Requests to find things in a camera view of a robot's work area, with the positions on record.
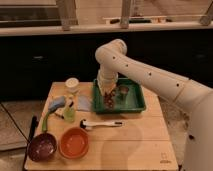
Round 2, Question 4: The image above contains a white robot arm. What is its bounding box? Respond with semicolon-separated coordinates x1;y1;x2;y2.
95;39;213;171

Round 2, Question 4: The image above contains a green plastic cup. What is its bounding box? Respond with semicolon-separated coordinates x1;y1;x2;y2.
63;104;75;122

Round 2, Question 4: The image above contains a dark purple bowl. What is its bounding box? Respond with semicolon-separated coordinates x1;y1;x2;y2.
27;133;57;162

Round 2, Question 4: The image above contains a white lidded jar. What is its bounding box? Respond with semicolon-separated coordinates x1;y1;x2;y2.
65;78;79;93

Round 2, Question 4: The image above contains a black bar at table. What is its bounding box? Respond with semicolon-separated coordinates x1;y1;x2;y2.
22;116;38;171

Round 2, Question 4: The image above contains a dark grape bunch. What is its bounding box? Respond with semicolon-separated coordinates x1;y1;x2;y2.
104;91;115;108

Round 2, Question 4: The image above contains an orange bowl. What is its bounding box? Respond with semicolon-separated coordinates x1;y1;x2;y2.
58;127;89;159

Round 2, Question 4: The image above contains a green plastic tray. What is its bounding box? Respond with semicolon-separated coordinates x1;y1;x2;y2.
92;78;146;114

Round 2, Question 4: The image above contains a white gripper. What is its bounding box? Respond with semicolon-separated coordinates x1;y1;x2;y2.
97;76;116;95

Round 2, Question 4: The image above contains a white handled kitchen tool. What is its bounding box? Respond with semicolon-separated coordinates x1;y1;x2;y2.
80;119;123;130

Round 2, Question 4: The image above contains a grey folded cloth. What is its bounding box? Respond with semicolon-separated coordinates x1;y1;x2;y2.
77;96;92;112

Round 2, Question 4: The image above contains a small black marker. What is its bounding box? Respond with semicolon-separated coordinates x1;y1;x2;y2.
54;113;64;119

